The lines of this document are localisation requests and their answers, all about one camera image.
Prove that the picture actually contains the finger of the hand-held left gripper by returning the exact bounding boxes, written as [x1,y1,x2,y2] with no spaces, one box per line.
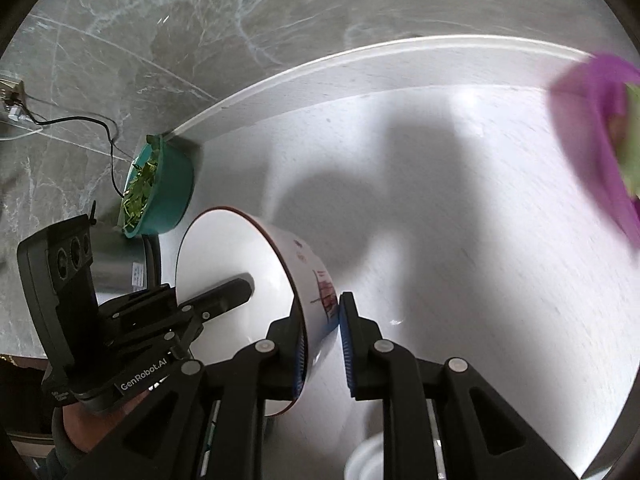
[177,275,254,322]

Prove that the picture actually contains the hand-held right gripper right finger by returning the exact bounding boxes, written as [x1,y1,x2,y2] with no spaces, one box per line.
[339,292,577,480]

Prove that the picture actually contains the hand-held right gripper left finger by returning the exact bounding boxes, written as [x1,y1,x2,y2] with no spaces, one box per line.
[75,316,307,480]

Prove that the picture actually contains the white bowl with red print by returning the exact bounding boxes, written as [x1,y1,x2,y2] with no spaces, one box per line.
[175,206,342,417]

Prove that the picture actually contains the person's left forearm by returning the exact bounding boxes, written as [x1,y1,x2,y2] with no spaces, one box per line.
[42,435,103,480]

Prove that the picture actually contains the person's left hand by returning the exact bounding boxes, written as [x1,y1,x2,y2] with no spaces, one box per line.
[52,389,153,457]

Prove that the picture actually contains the stainless steel pot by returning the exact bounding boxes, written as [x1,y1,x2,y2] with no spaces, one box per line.
[90,226,162,294]

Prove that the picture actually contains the teal plastic basin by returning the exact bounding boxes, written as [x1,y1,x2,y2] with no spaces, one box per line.
[120,132,195,239]

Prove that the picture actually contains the green leafy vegetables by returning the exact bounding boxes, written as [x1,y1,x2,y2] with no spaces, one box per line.
[122,146,162,227]

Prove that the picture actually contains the purple plastic basin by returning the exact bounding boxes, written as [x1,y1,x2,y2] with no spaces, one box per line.
[549,52,640,250]

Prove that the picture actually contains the pale green vegetable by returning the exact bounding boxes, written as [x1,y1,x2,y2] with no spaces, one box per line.
[606,82,640,198]

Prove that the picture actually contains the white cable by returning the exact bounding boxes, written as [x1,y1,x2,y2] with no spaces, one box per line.
[0,119,45,142]

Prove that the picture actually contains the black power cable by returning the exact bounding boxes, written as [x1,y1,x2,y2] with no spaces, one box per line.
[22,91,137,197]

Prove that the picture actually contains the wall socket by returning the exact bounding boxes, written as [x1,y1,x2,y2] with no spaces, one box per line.
[0,72,27,122]

